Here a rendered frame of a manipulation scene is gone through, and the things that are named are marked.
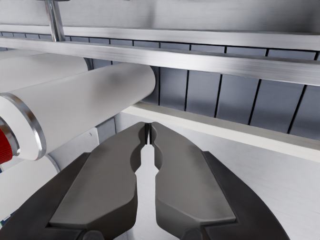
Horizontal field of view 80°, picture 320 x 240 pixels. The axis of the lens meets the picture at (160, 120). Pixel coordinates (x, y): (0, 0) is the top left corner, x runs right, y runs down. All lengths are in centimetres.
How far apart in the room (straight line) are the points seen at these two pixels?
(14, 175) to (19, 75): 31
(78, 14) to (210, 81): 26
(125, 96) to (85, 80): 4
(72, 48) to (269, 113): 21
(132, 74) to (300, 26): 18
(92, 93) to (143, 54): 5
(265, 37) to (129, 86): 14
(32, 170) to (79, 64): 31
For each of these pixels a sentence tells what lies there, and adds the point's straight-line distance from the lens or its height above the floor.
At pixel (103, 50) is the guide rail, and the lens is 19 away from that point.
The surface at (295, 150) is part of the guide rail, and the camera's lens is 21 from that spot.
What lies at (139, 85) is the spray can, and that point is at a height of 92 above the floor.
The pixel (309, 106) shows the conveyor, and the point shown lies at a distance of 23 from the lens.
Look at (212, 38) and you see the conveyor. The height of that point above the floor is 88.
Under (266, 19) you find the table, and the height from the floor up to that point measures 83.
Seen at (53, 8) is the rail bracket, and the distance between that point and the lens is 23.
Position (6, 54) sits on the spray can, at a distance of 34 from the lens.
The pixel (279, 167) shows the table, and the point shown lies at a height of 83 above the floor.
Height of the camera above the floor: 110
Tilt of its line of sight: 52 degrees down
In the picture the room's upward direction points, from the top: 130 degrees counter-clockwise
